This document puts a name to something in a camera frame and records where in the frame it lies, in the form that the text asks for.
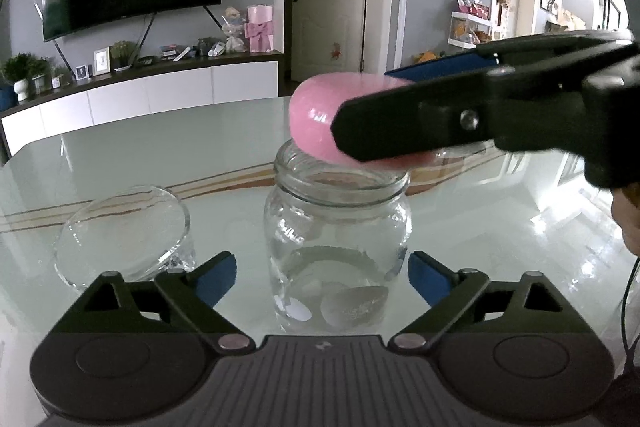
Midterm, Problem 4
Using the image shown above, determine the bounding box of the pink jar lid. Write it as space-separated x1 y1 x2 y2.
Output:
288 72 436 171

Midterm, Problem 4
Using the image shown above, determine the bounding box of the white snack shelf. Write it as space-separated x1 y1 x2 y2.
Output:
448 0 495 50

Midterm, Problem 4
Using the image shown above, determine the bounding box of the white photo frame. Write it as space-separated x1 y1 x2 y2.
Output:
93 46 112 76

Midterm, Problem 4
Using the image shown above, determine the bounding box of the white tv cabinet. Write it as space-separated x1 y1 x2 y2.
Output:
1 52 284 157

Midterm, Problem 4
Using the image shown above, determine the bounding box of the clear glass jar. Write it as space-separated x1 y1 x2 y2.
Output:
264 141 412 335

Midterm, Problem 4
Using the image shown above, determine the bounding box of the potted plant white pot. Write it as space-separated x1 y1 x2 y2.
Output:
1 52 35 105

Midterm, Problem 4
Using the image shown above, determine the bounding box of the clear drinking glass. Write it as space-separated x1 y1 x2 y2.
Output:
53 185 196 291

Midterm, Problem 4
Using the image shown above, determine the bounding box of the pink gift box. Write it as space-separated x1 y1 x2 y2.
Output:
244 4 274 53

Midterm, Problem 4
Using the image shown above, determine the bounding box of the operator right hand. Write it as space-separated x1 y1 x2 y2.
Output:
611 183 640 257

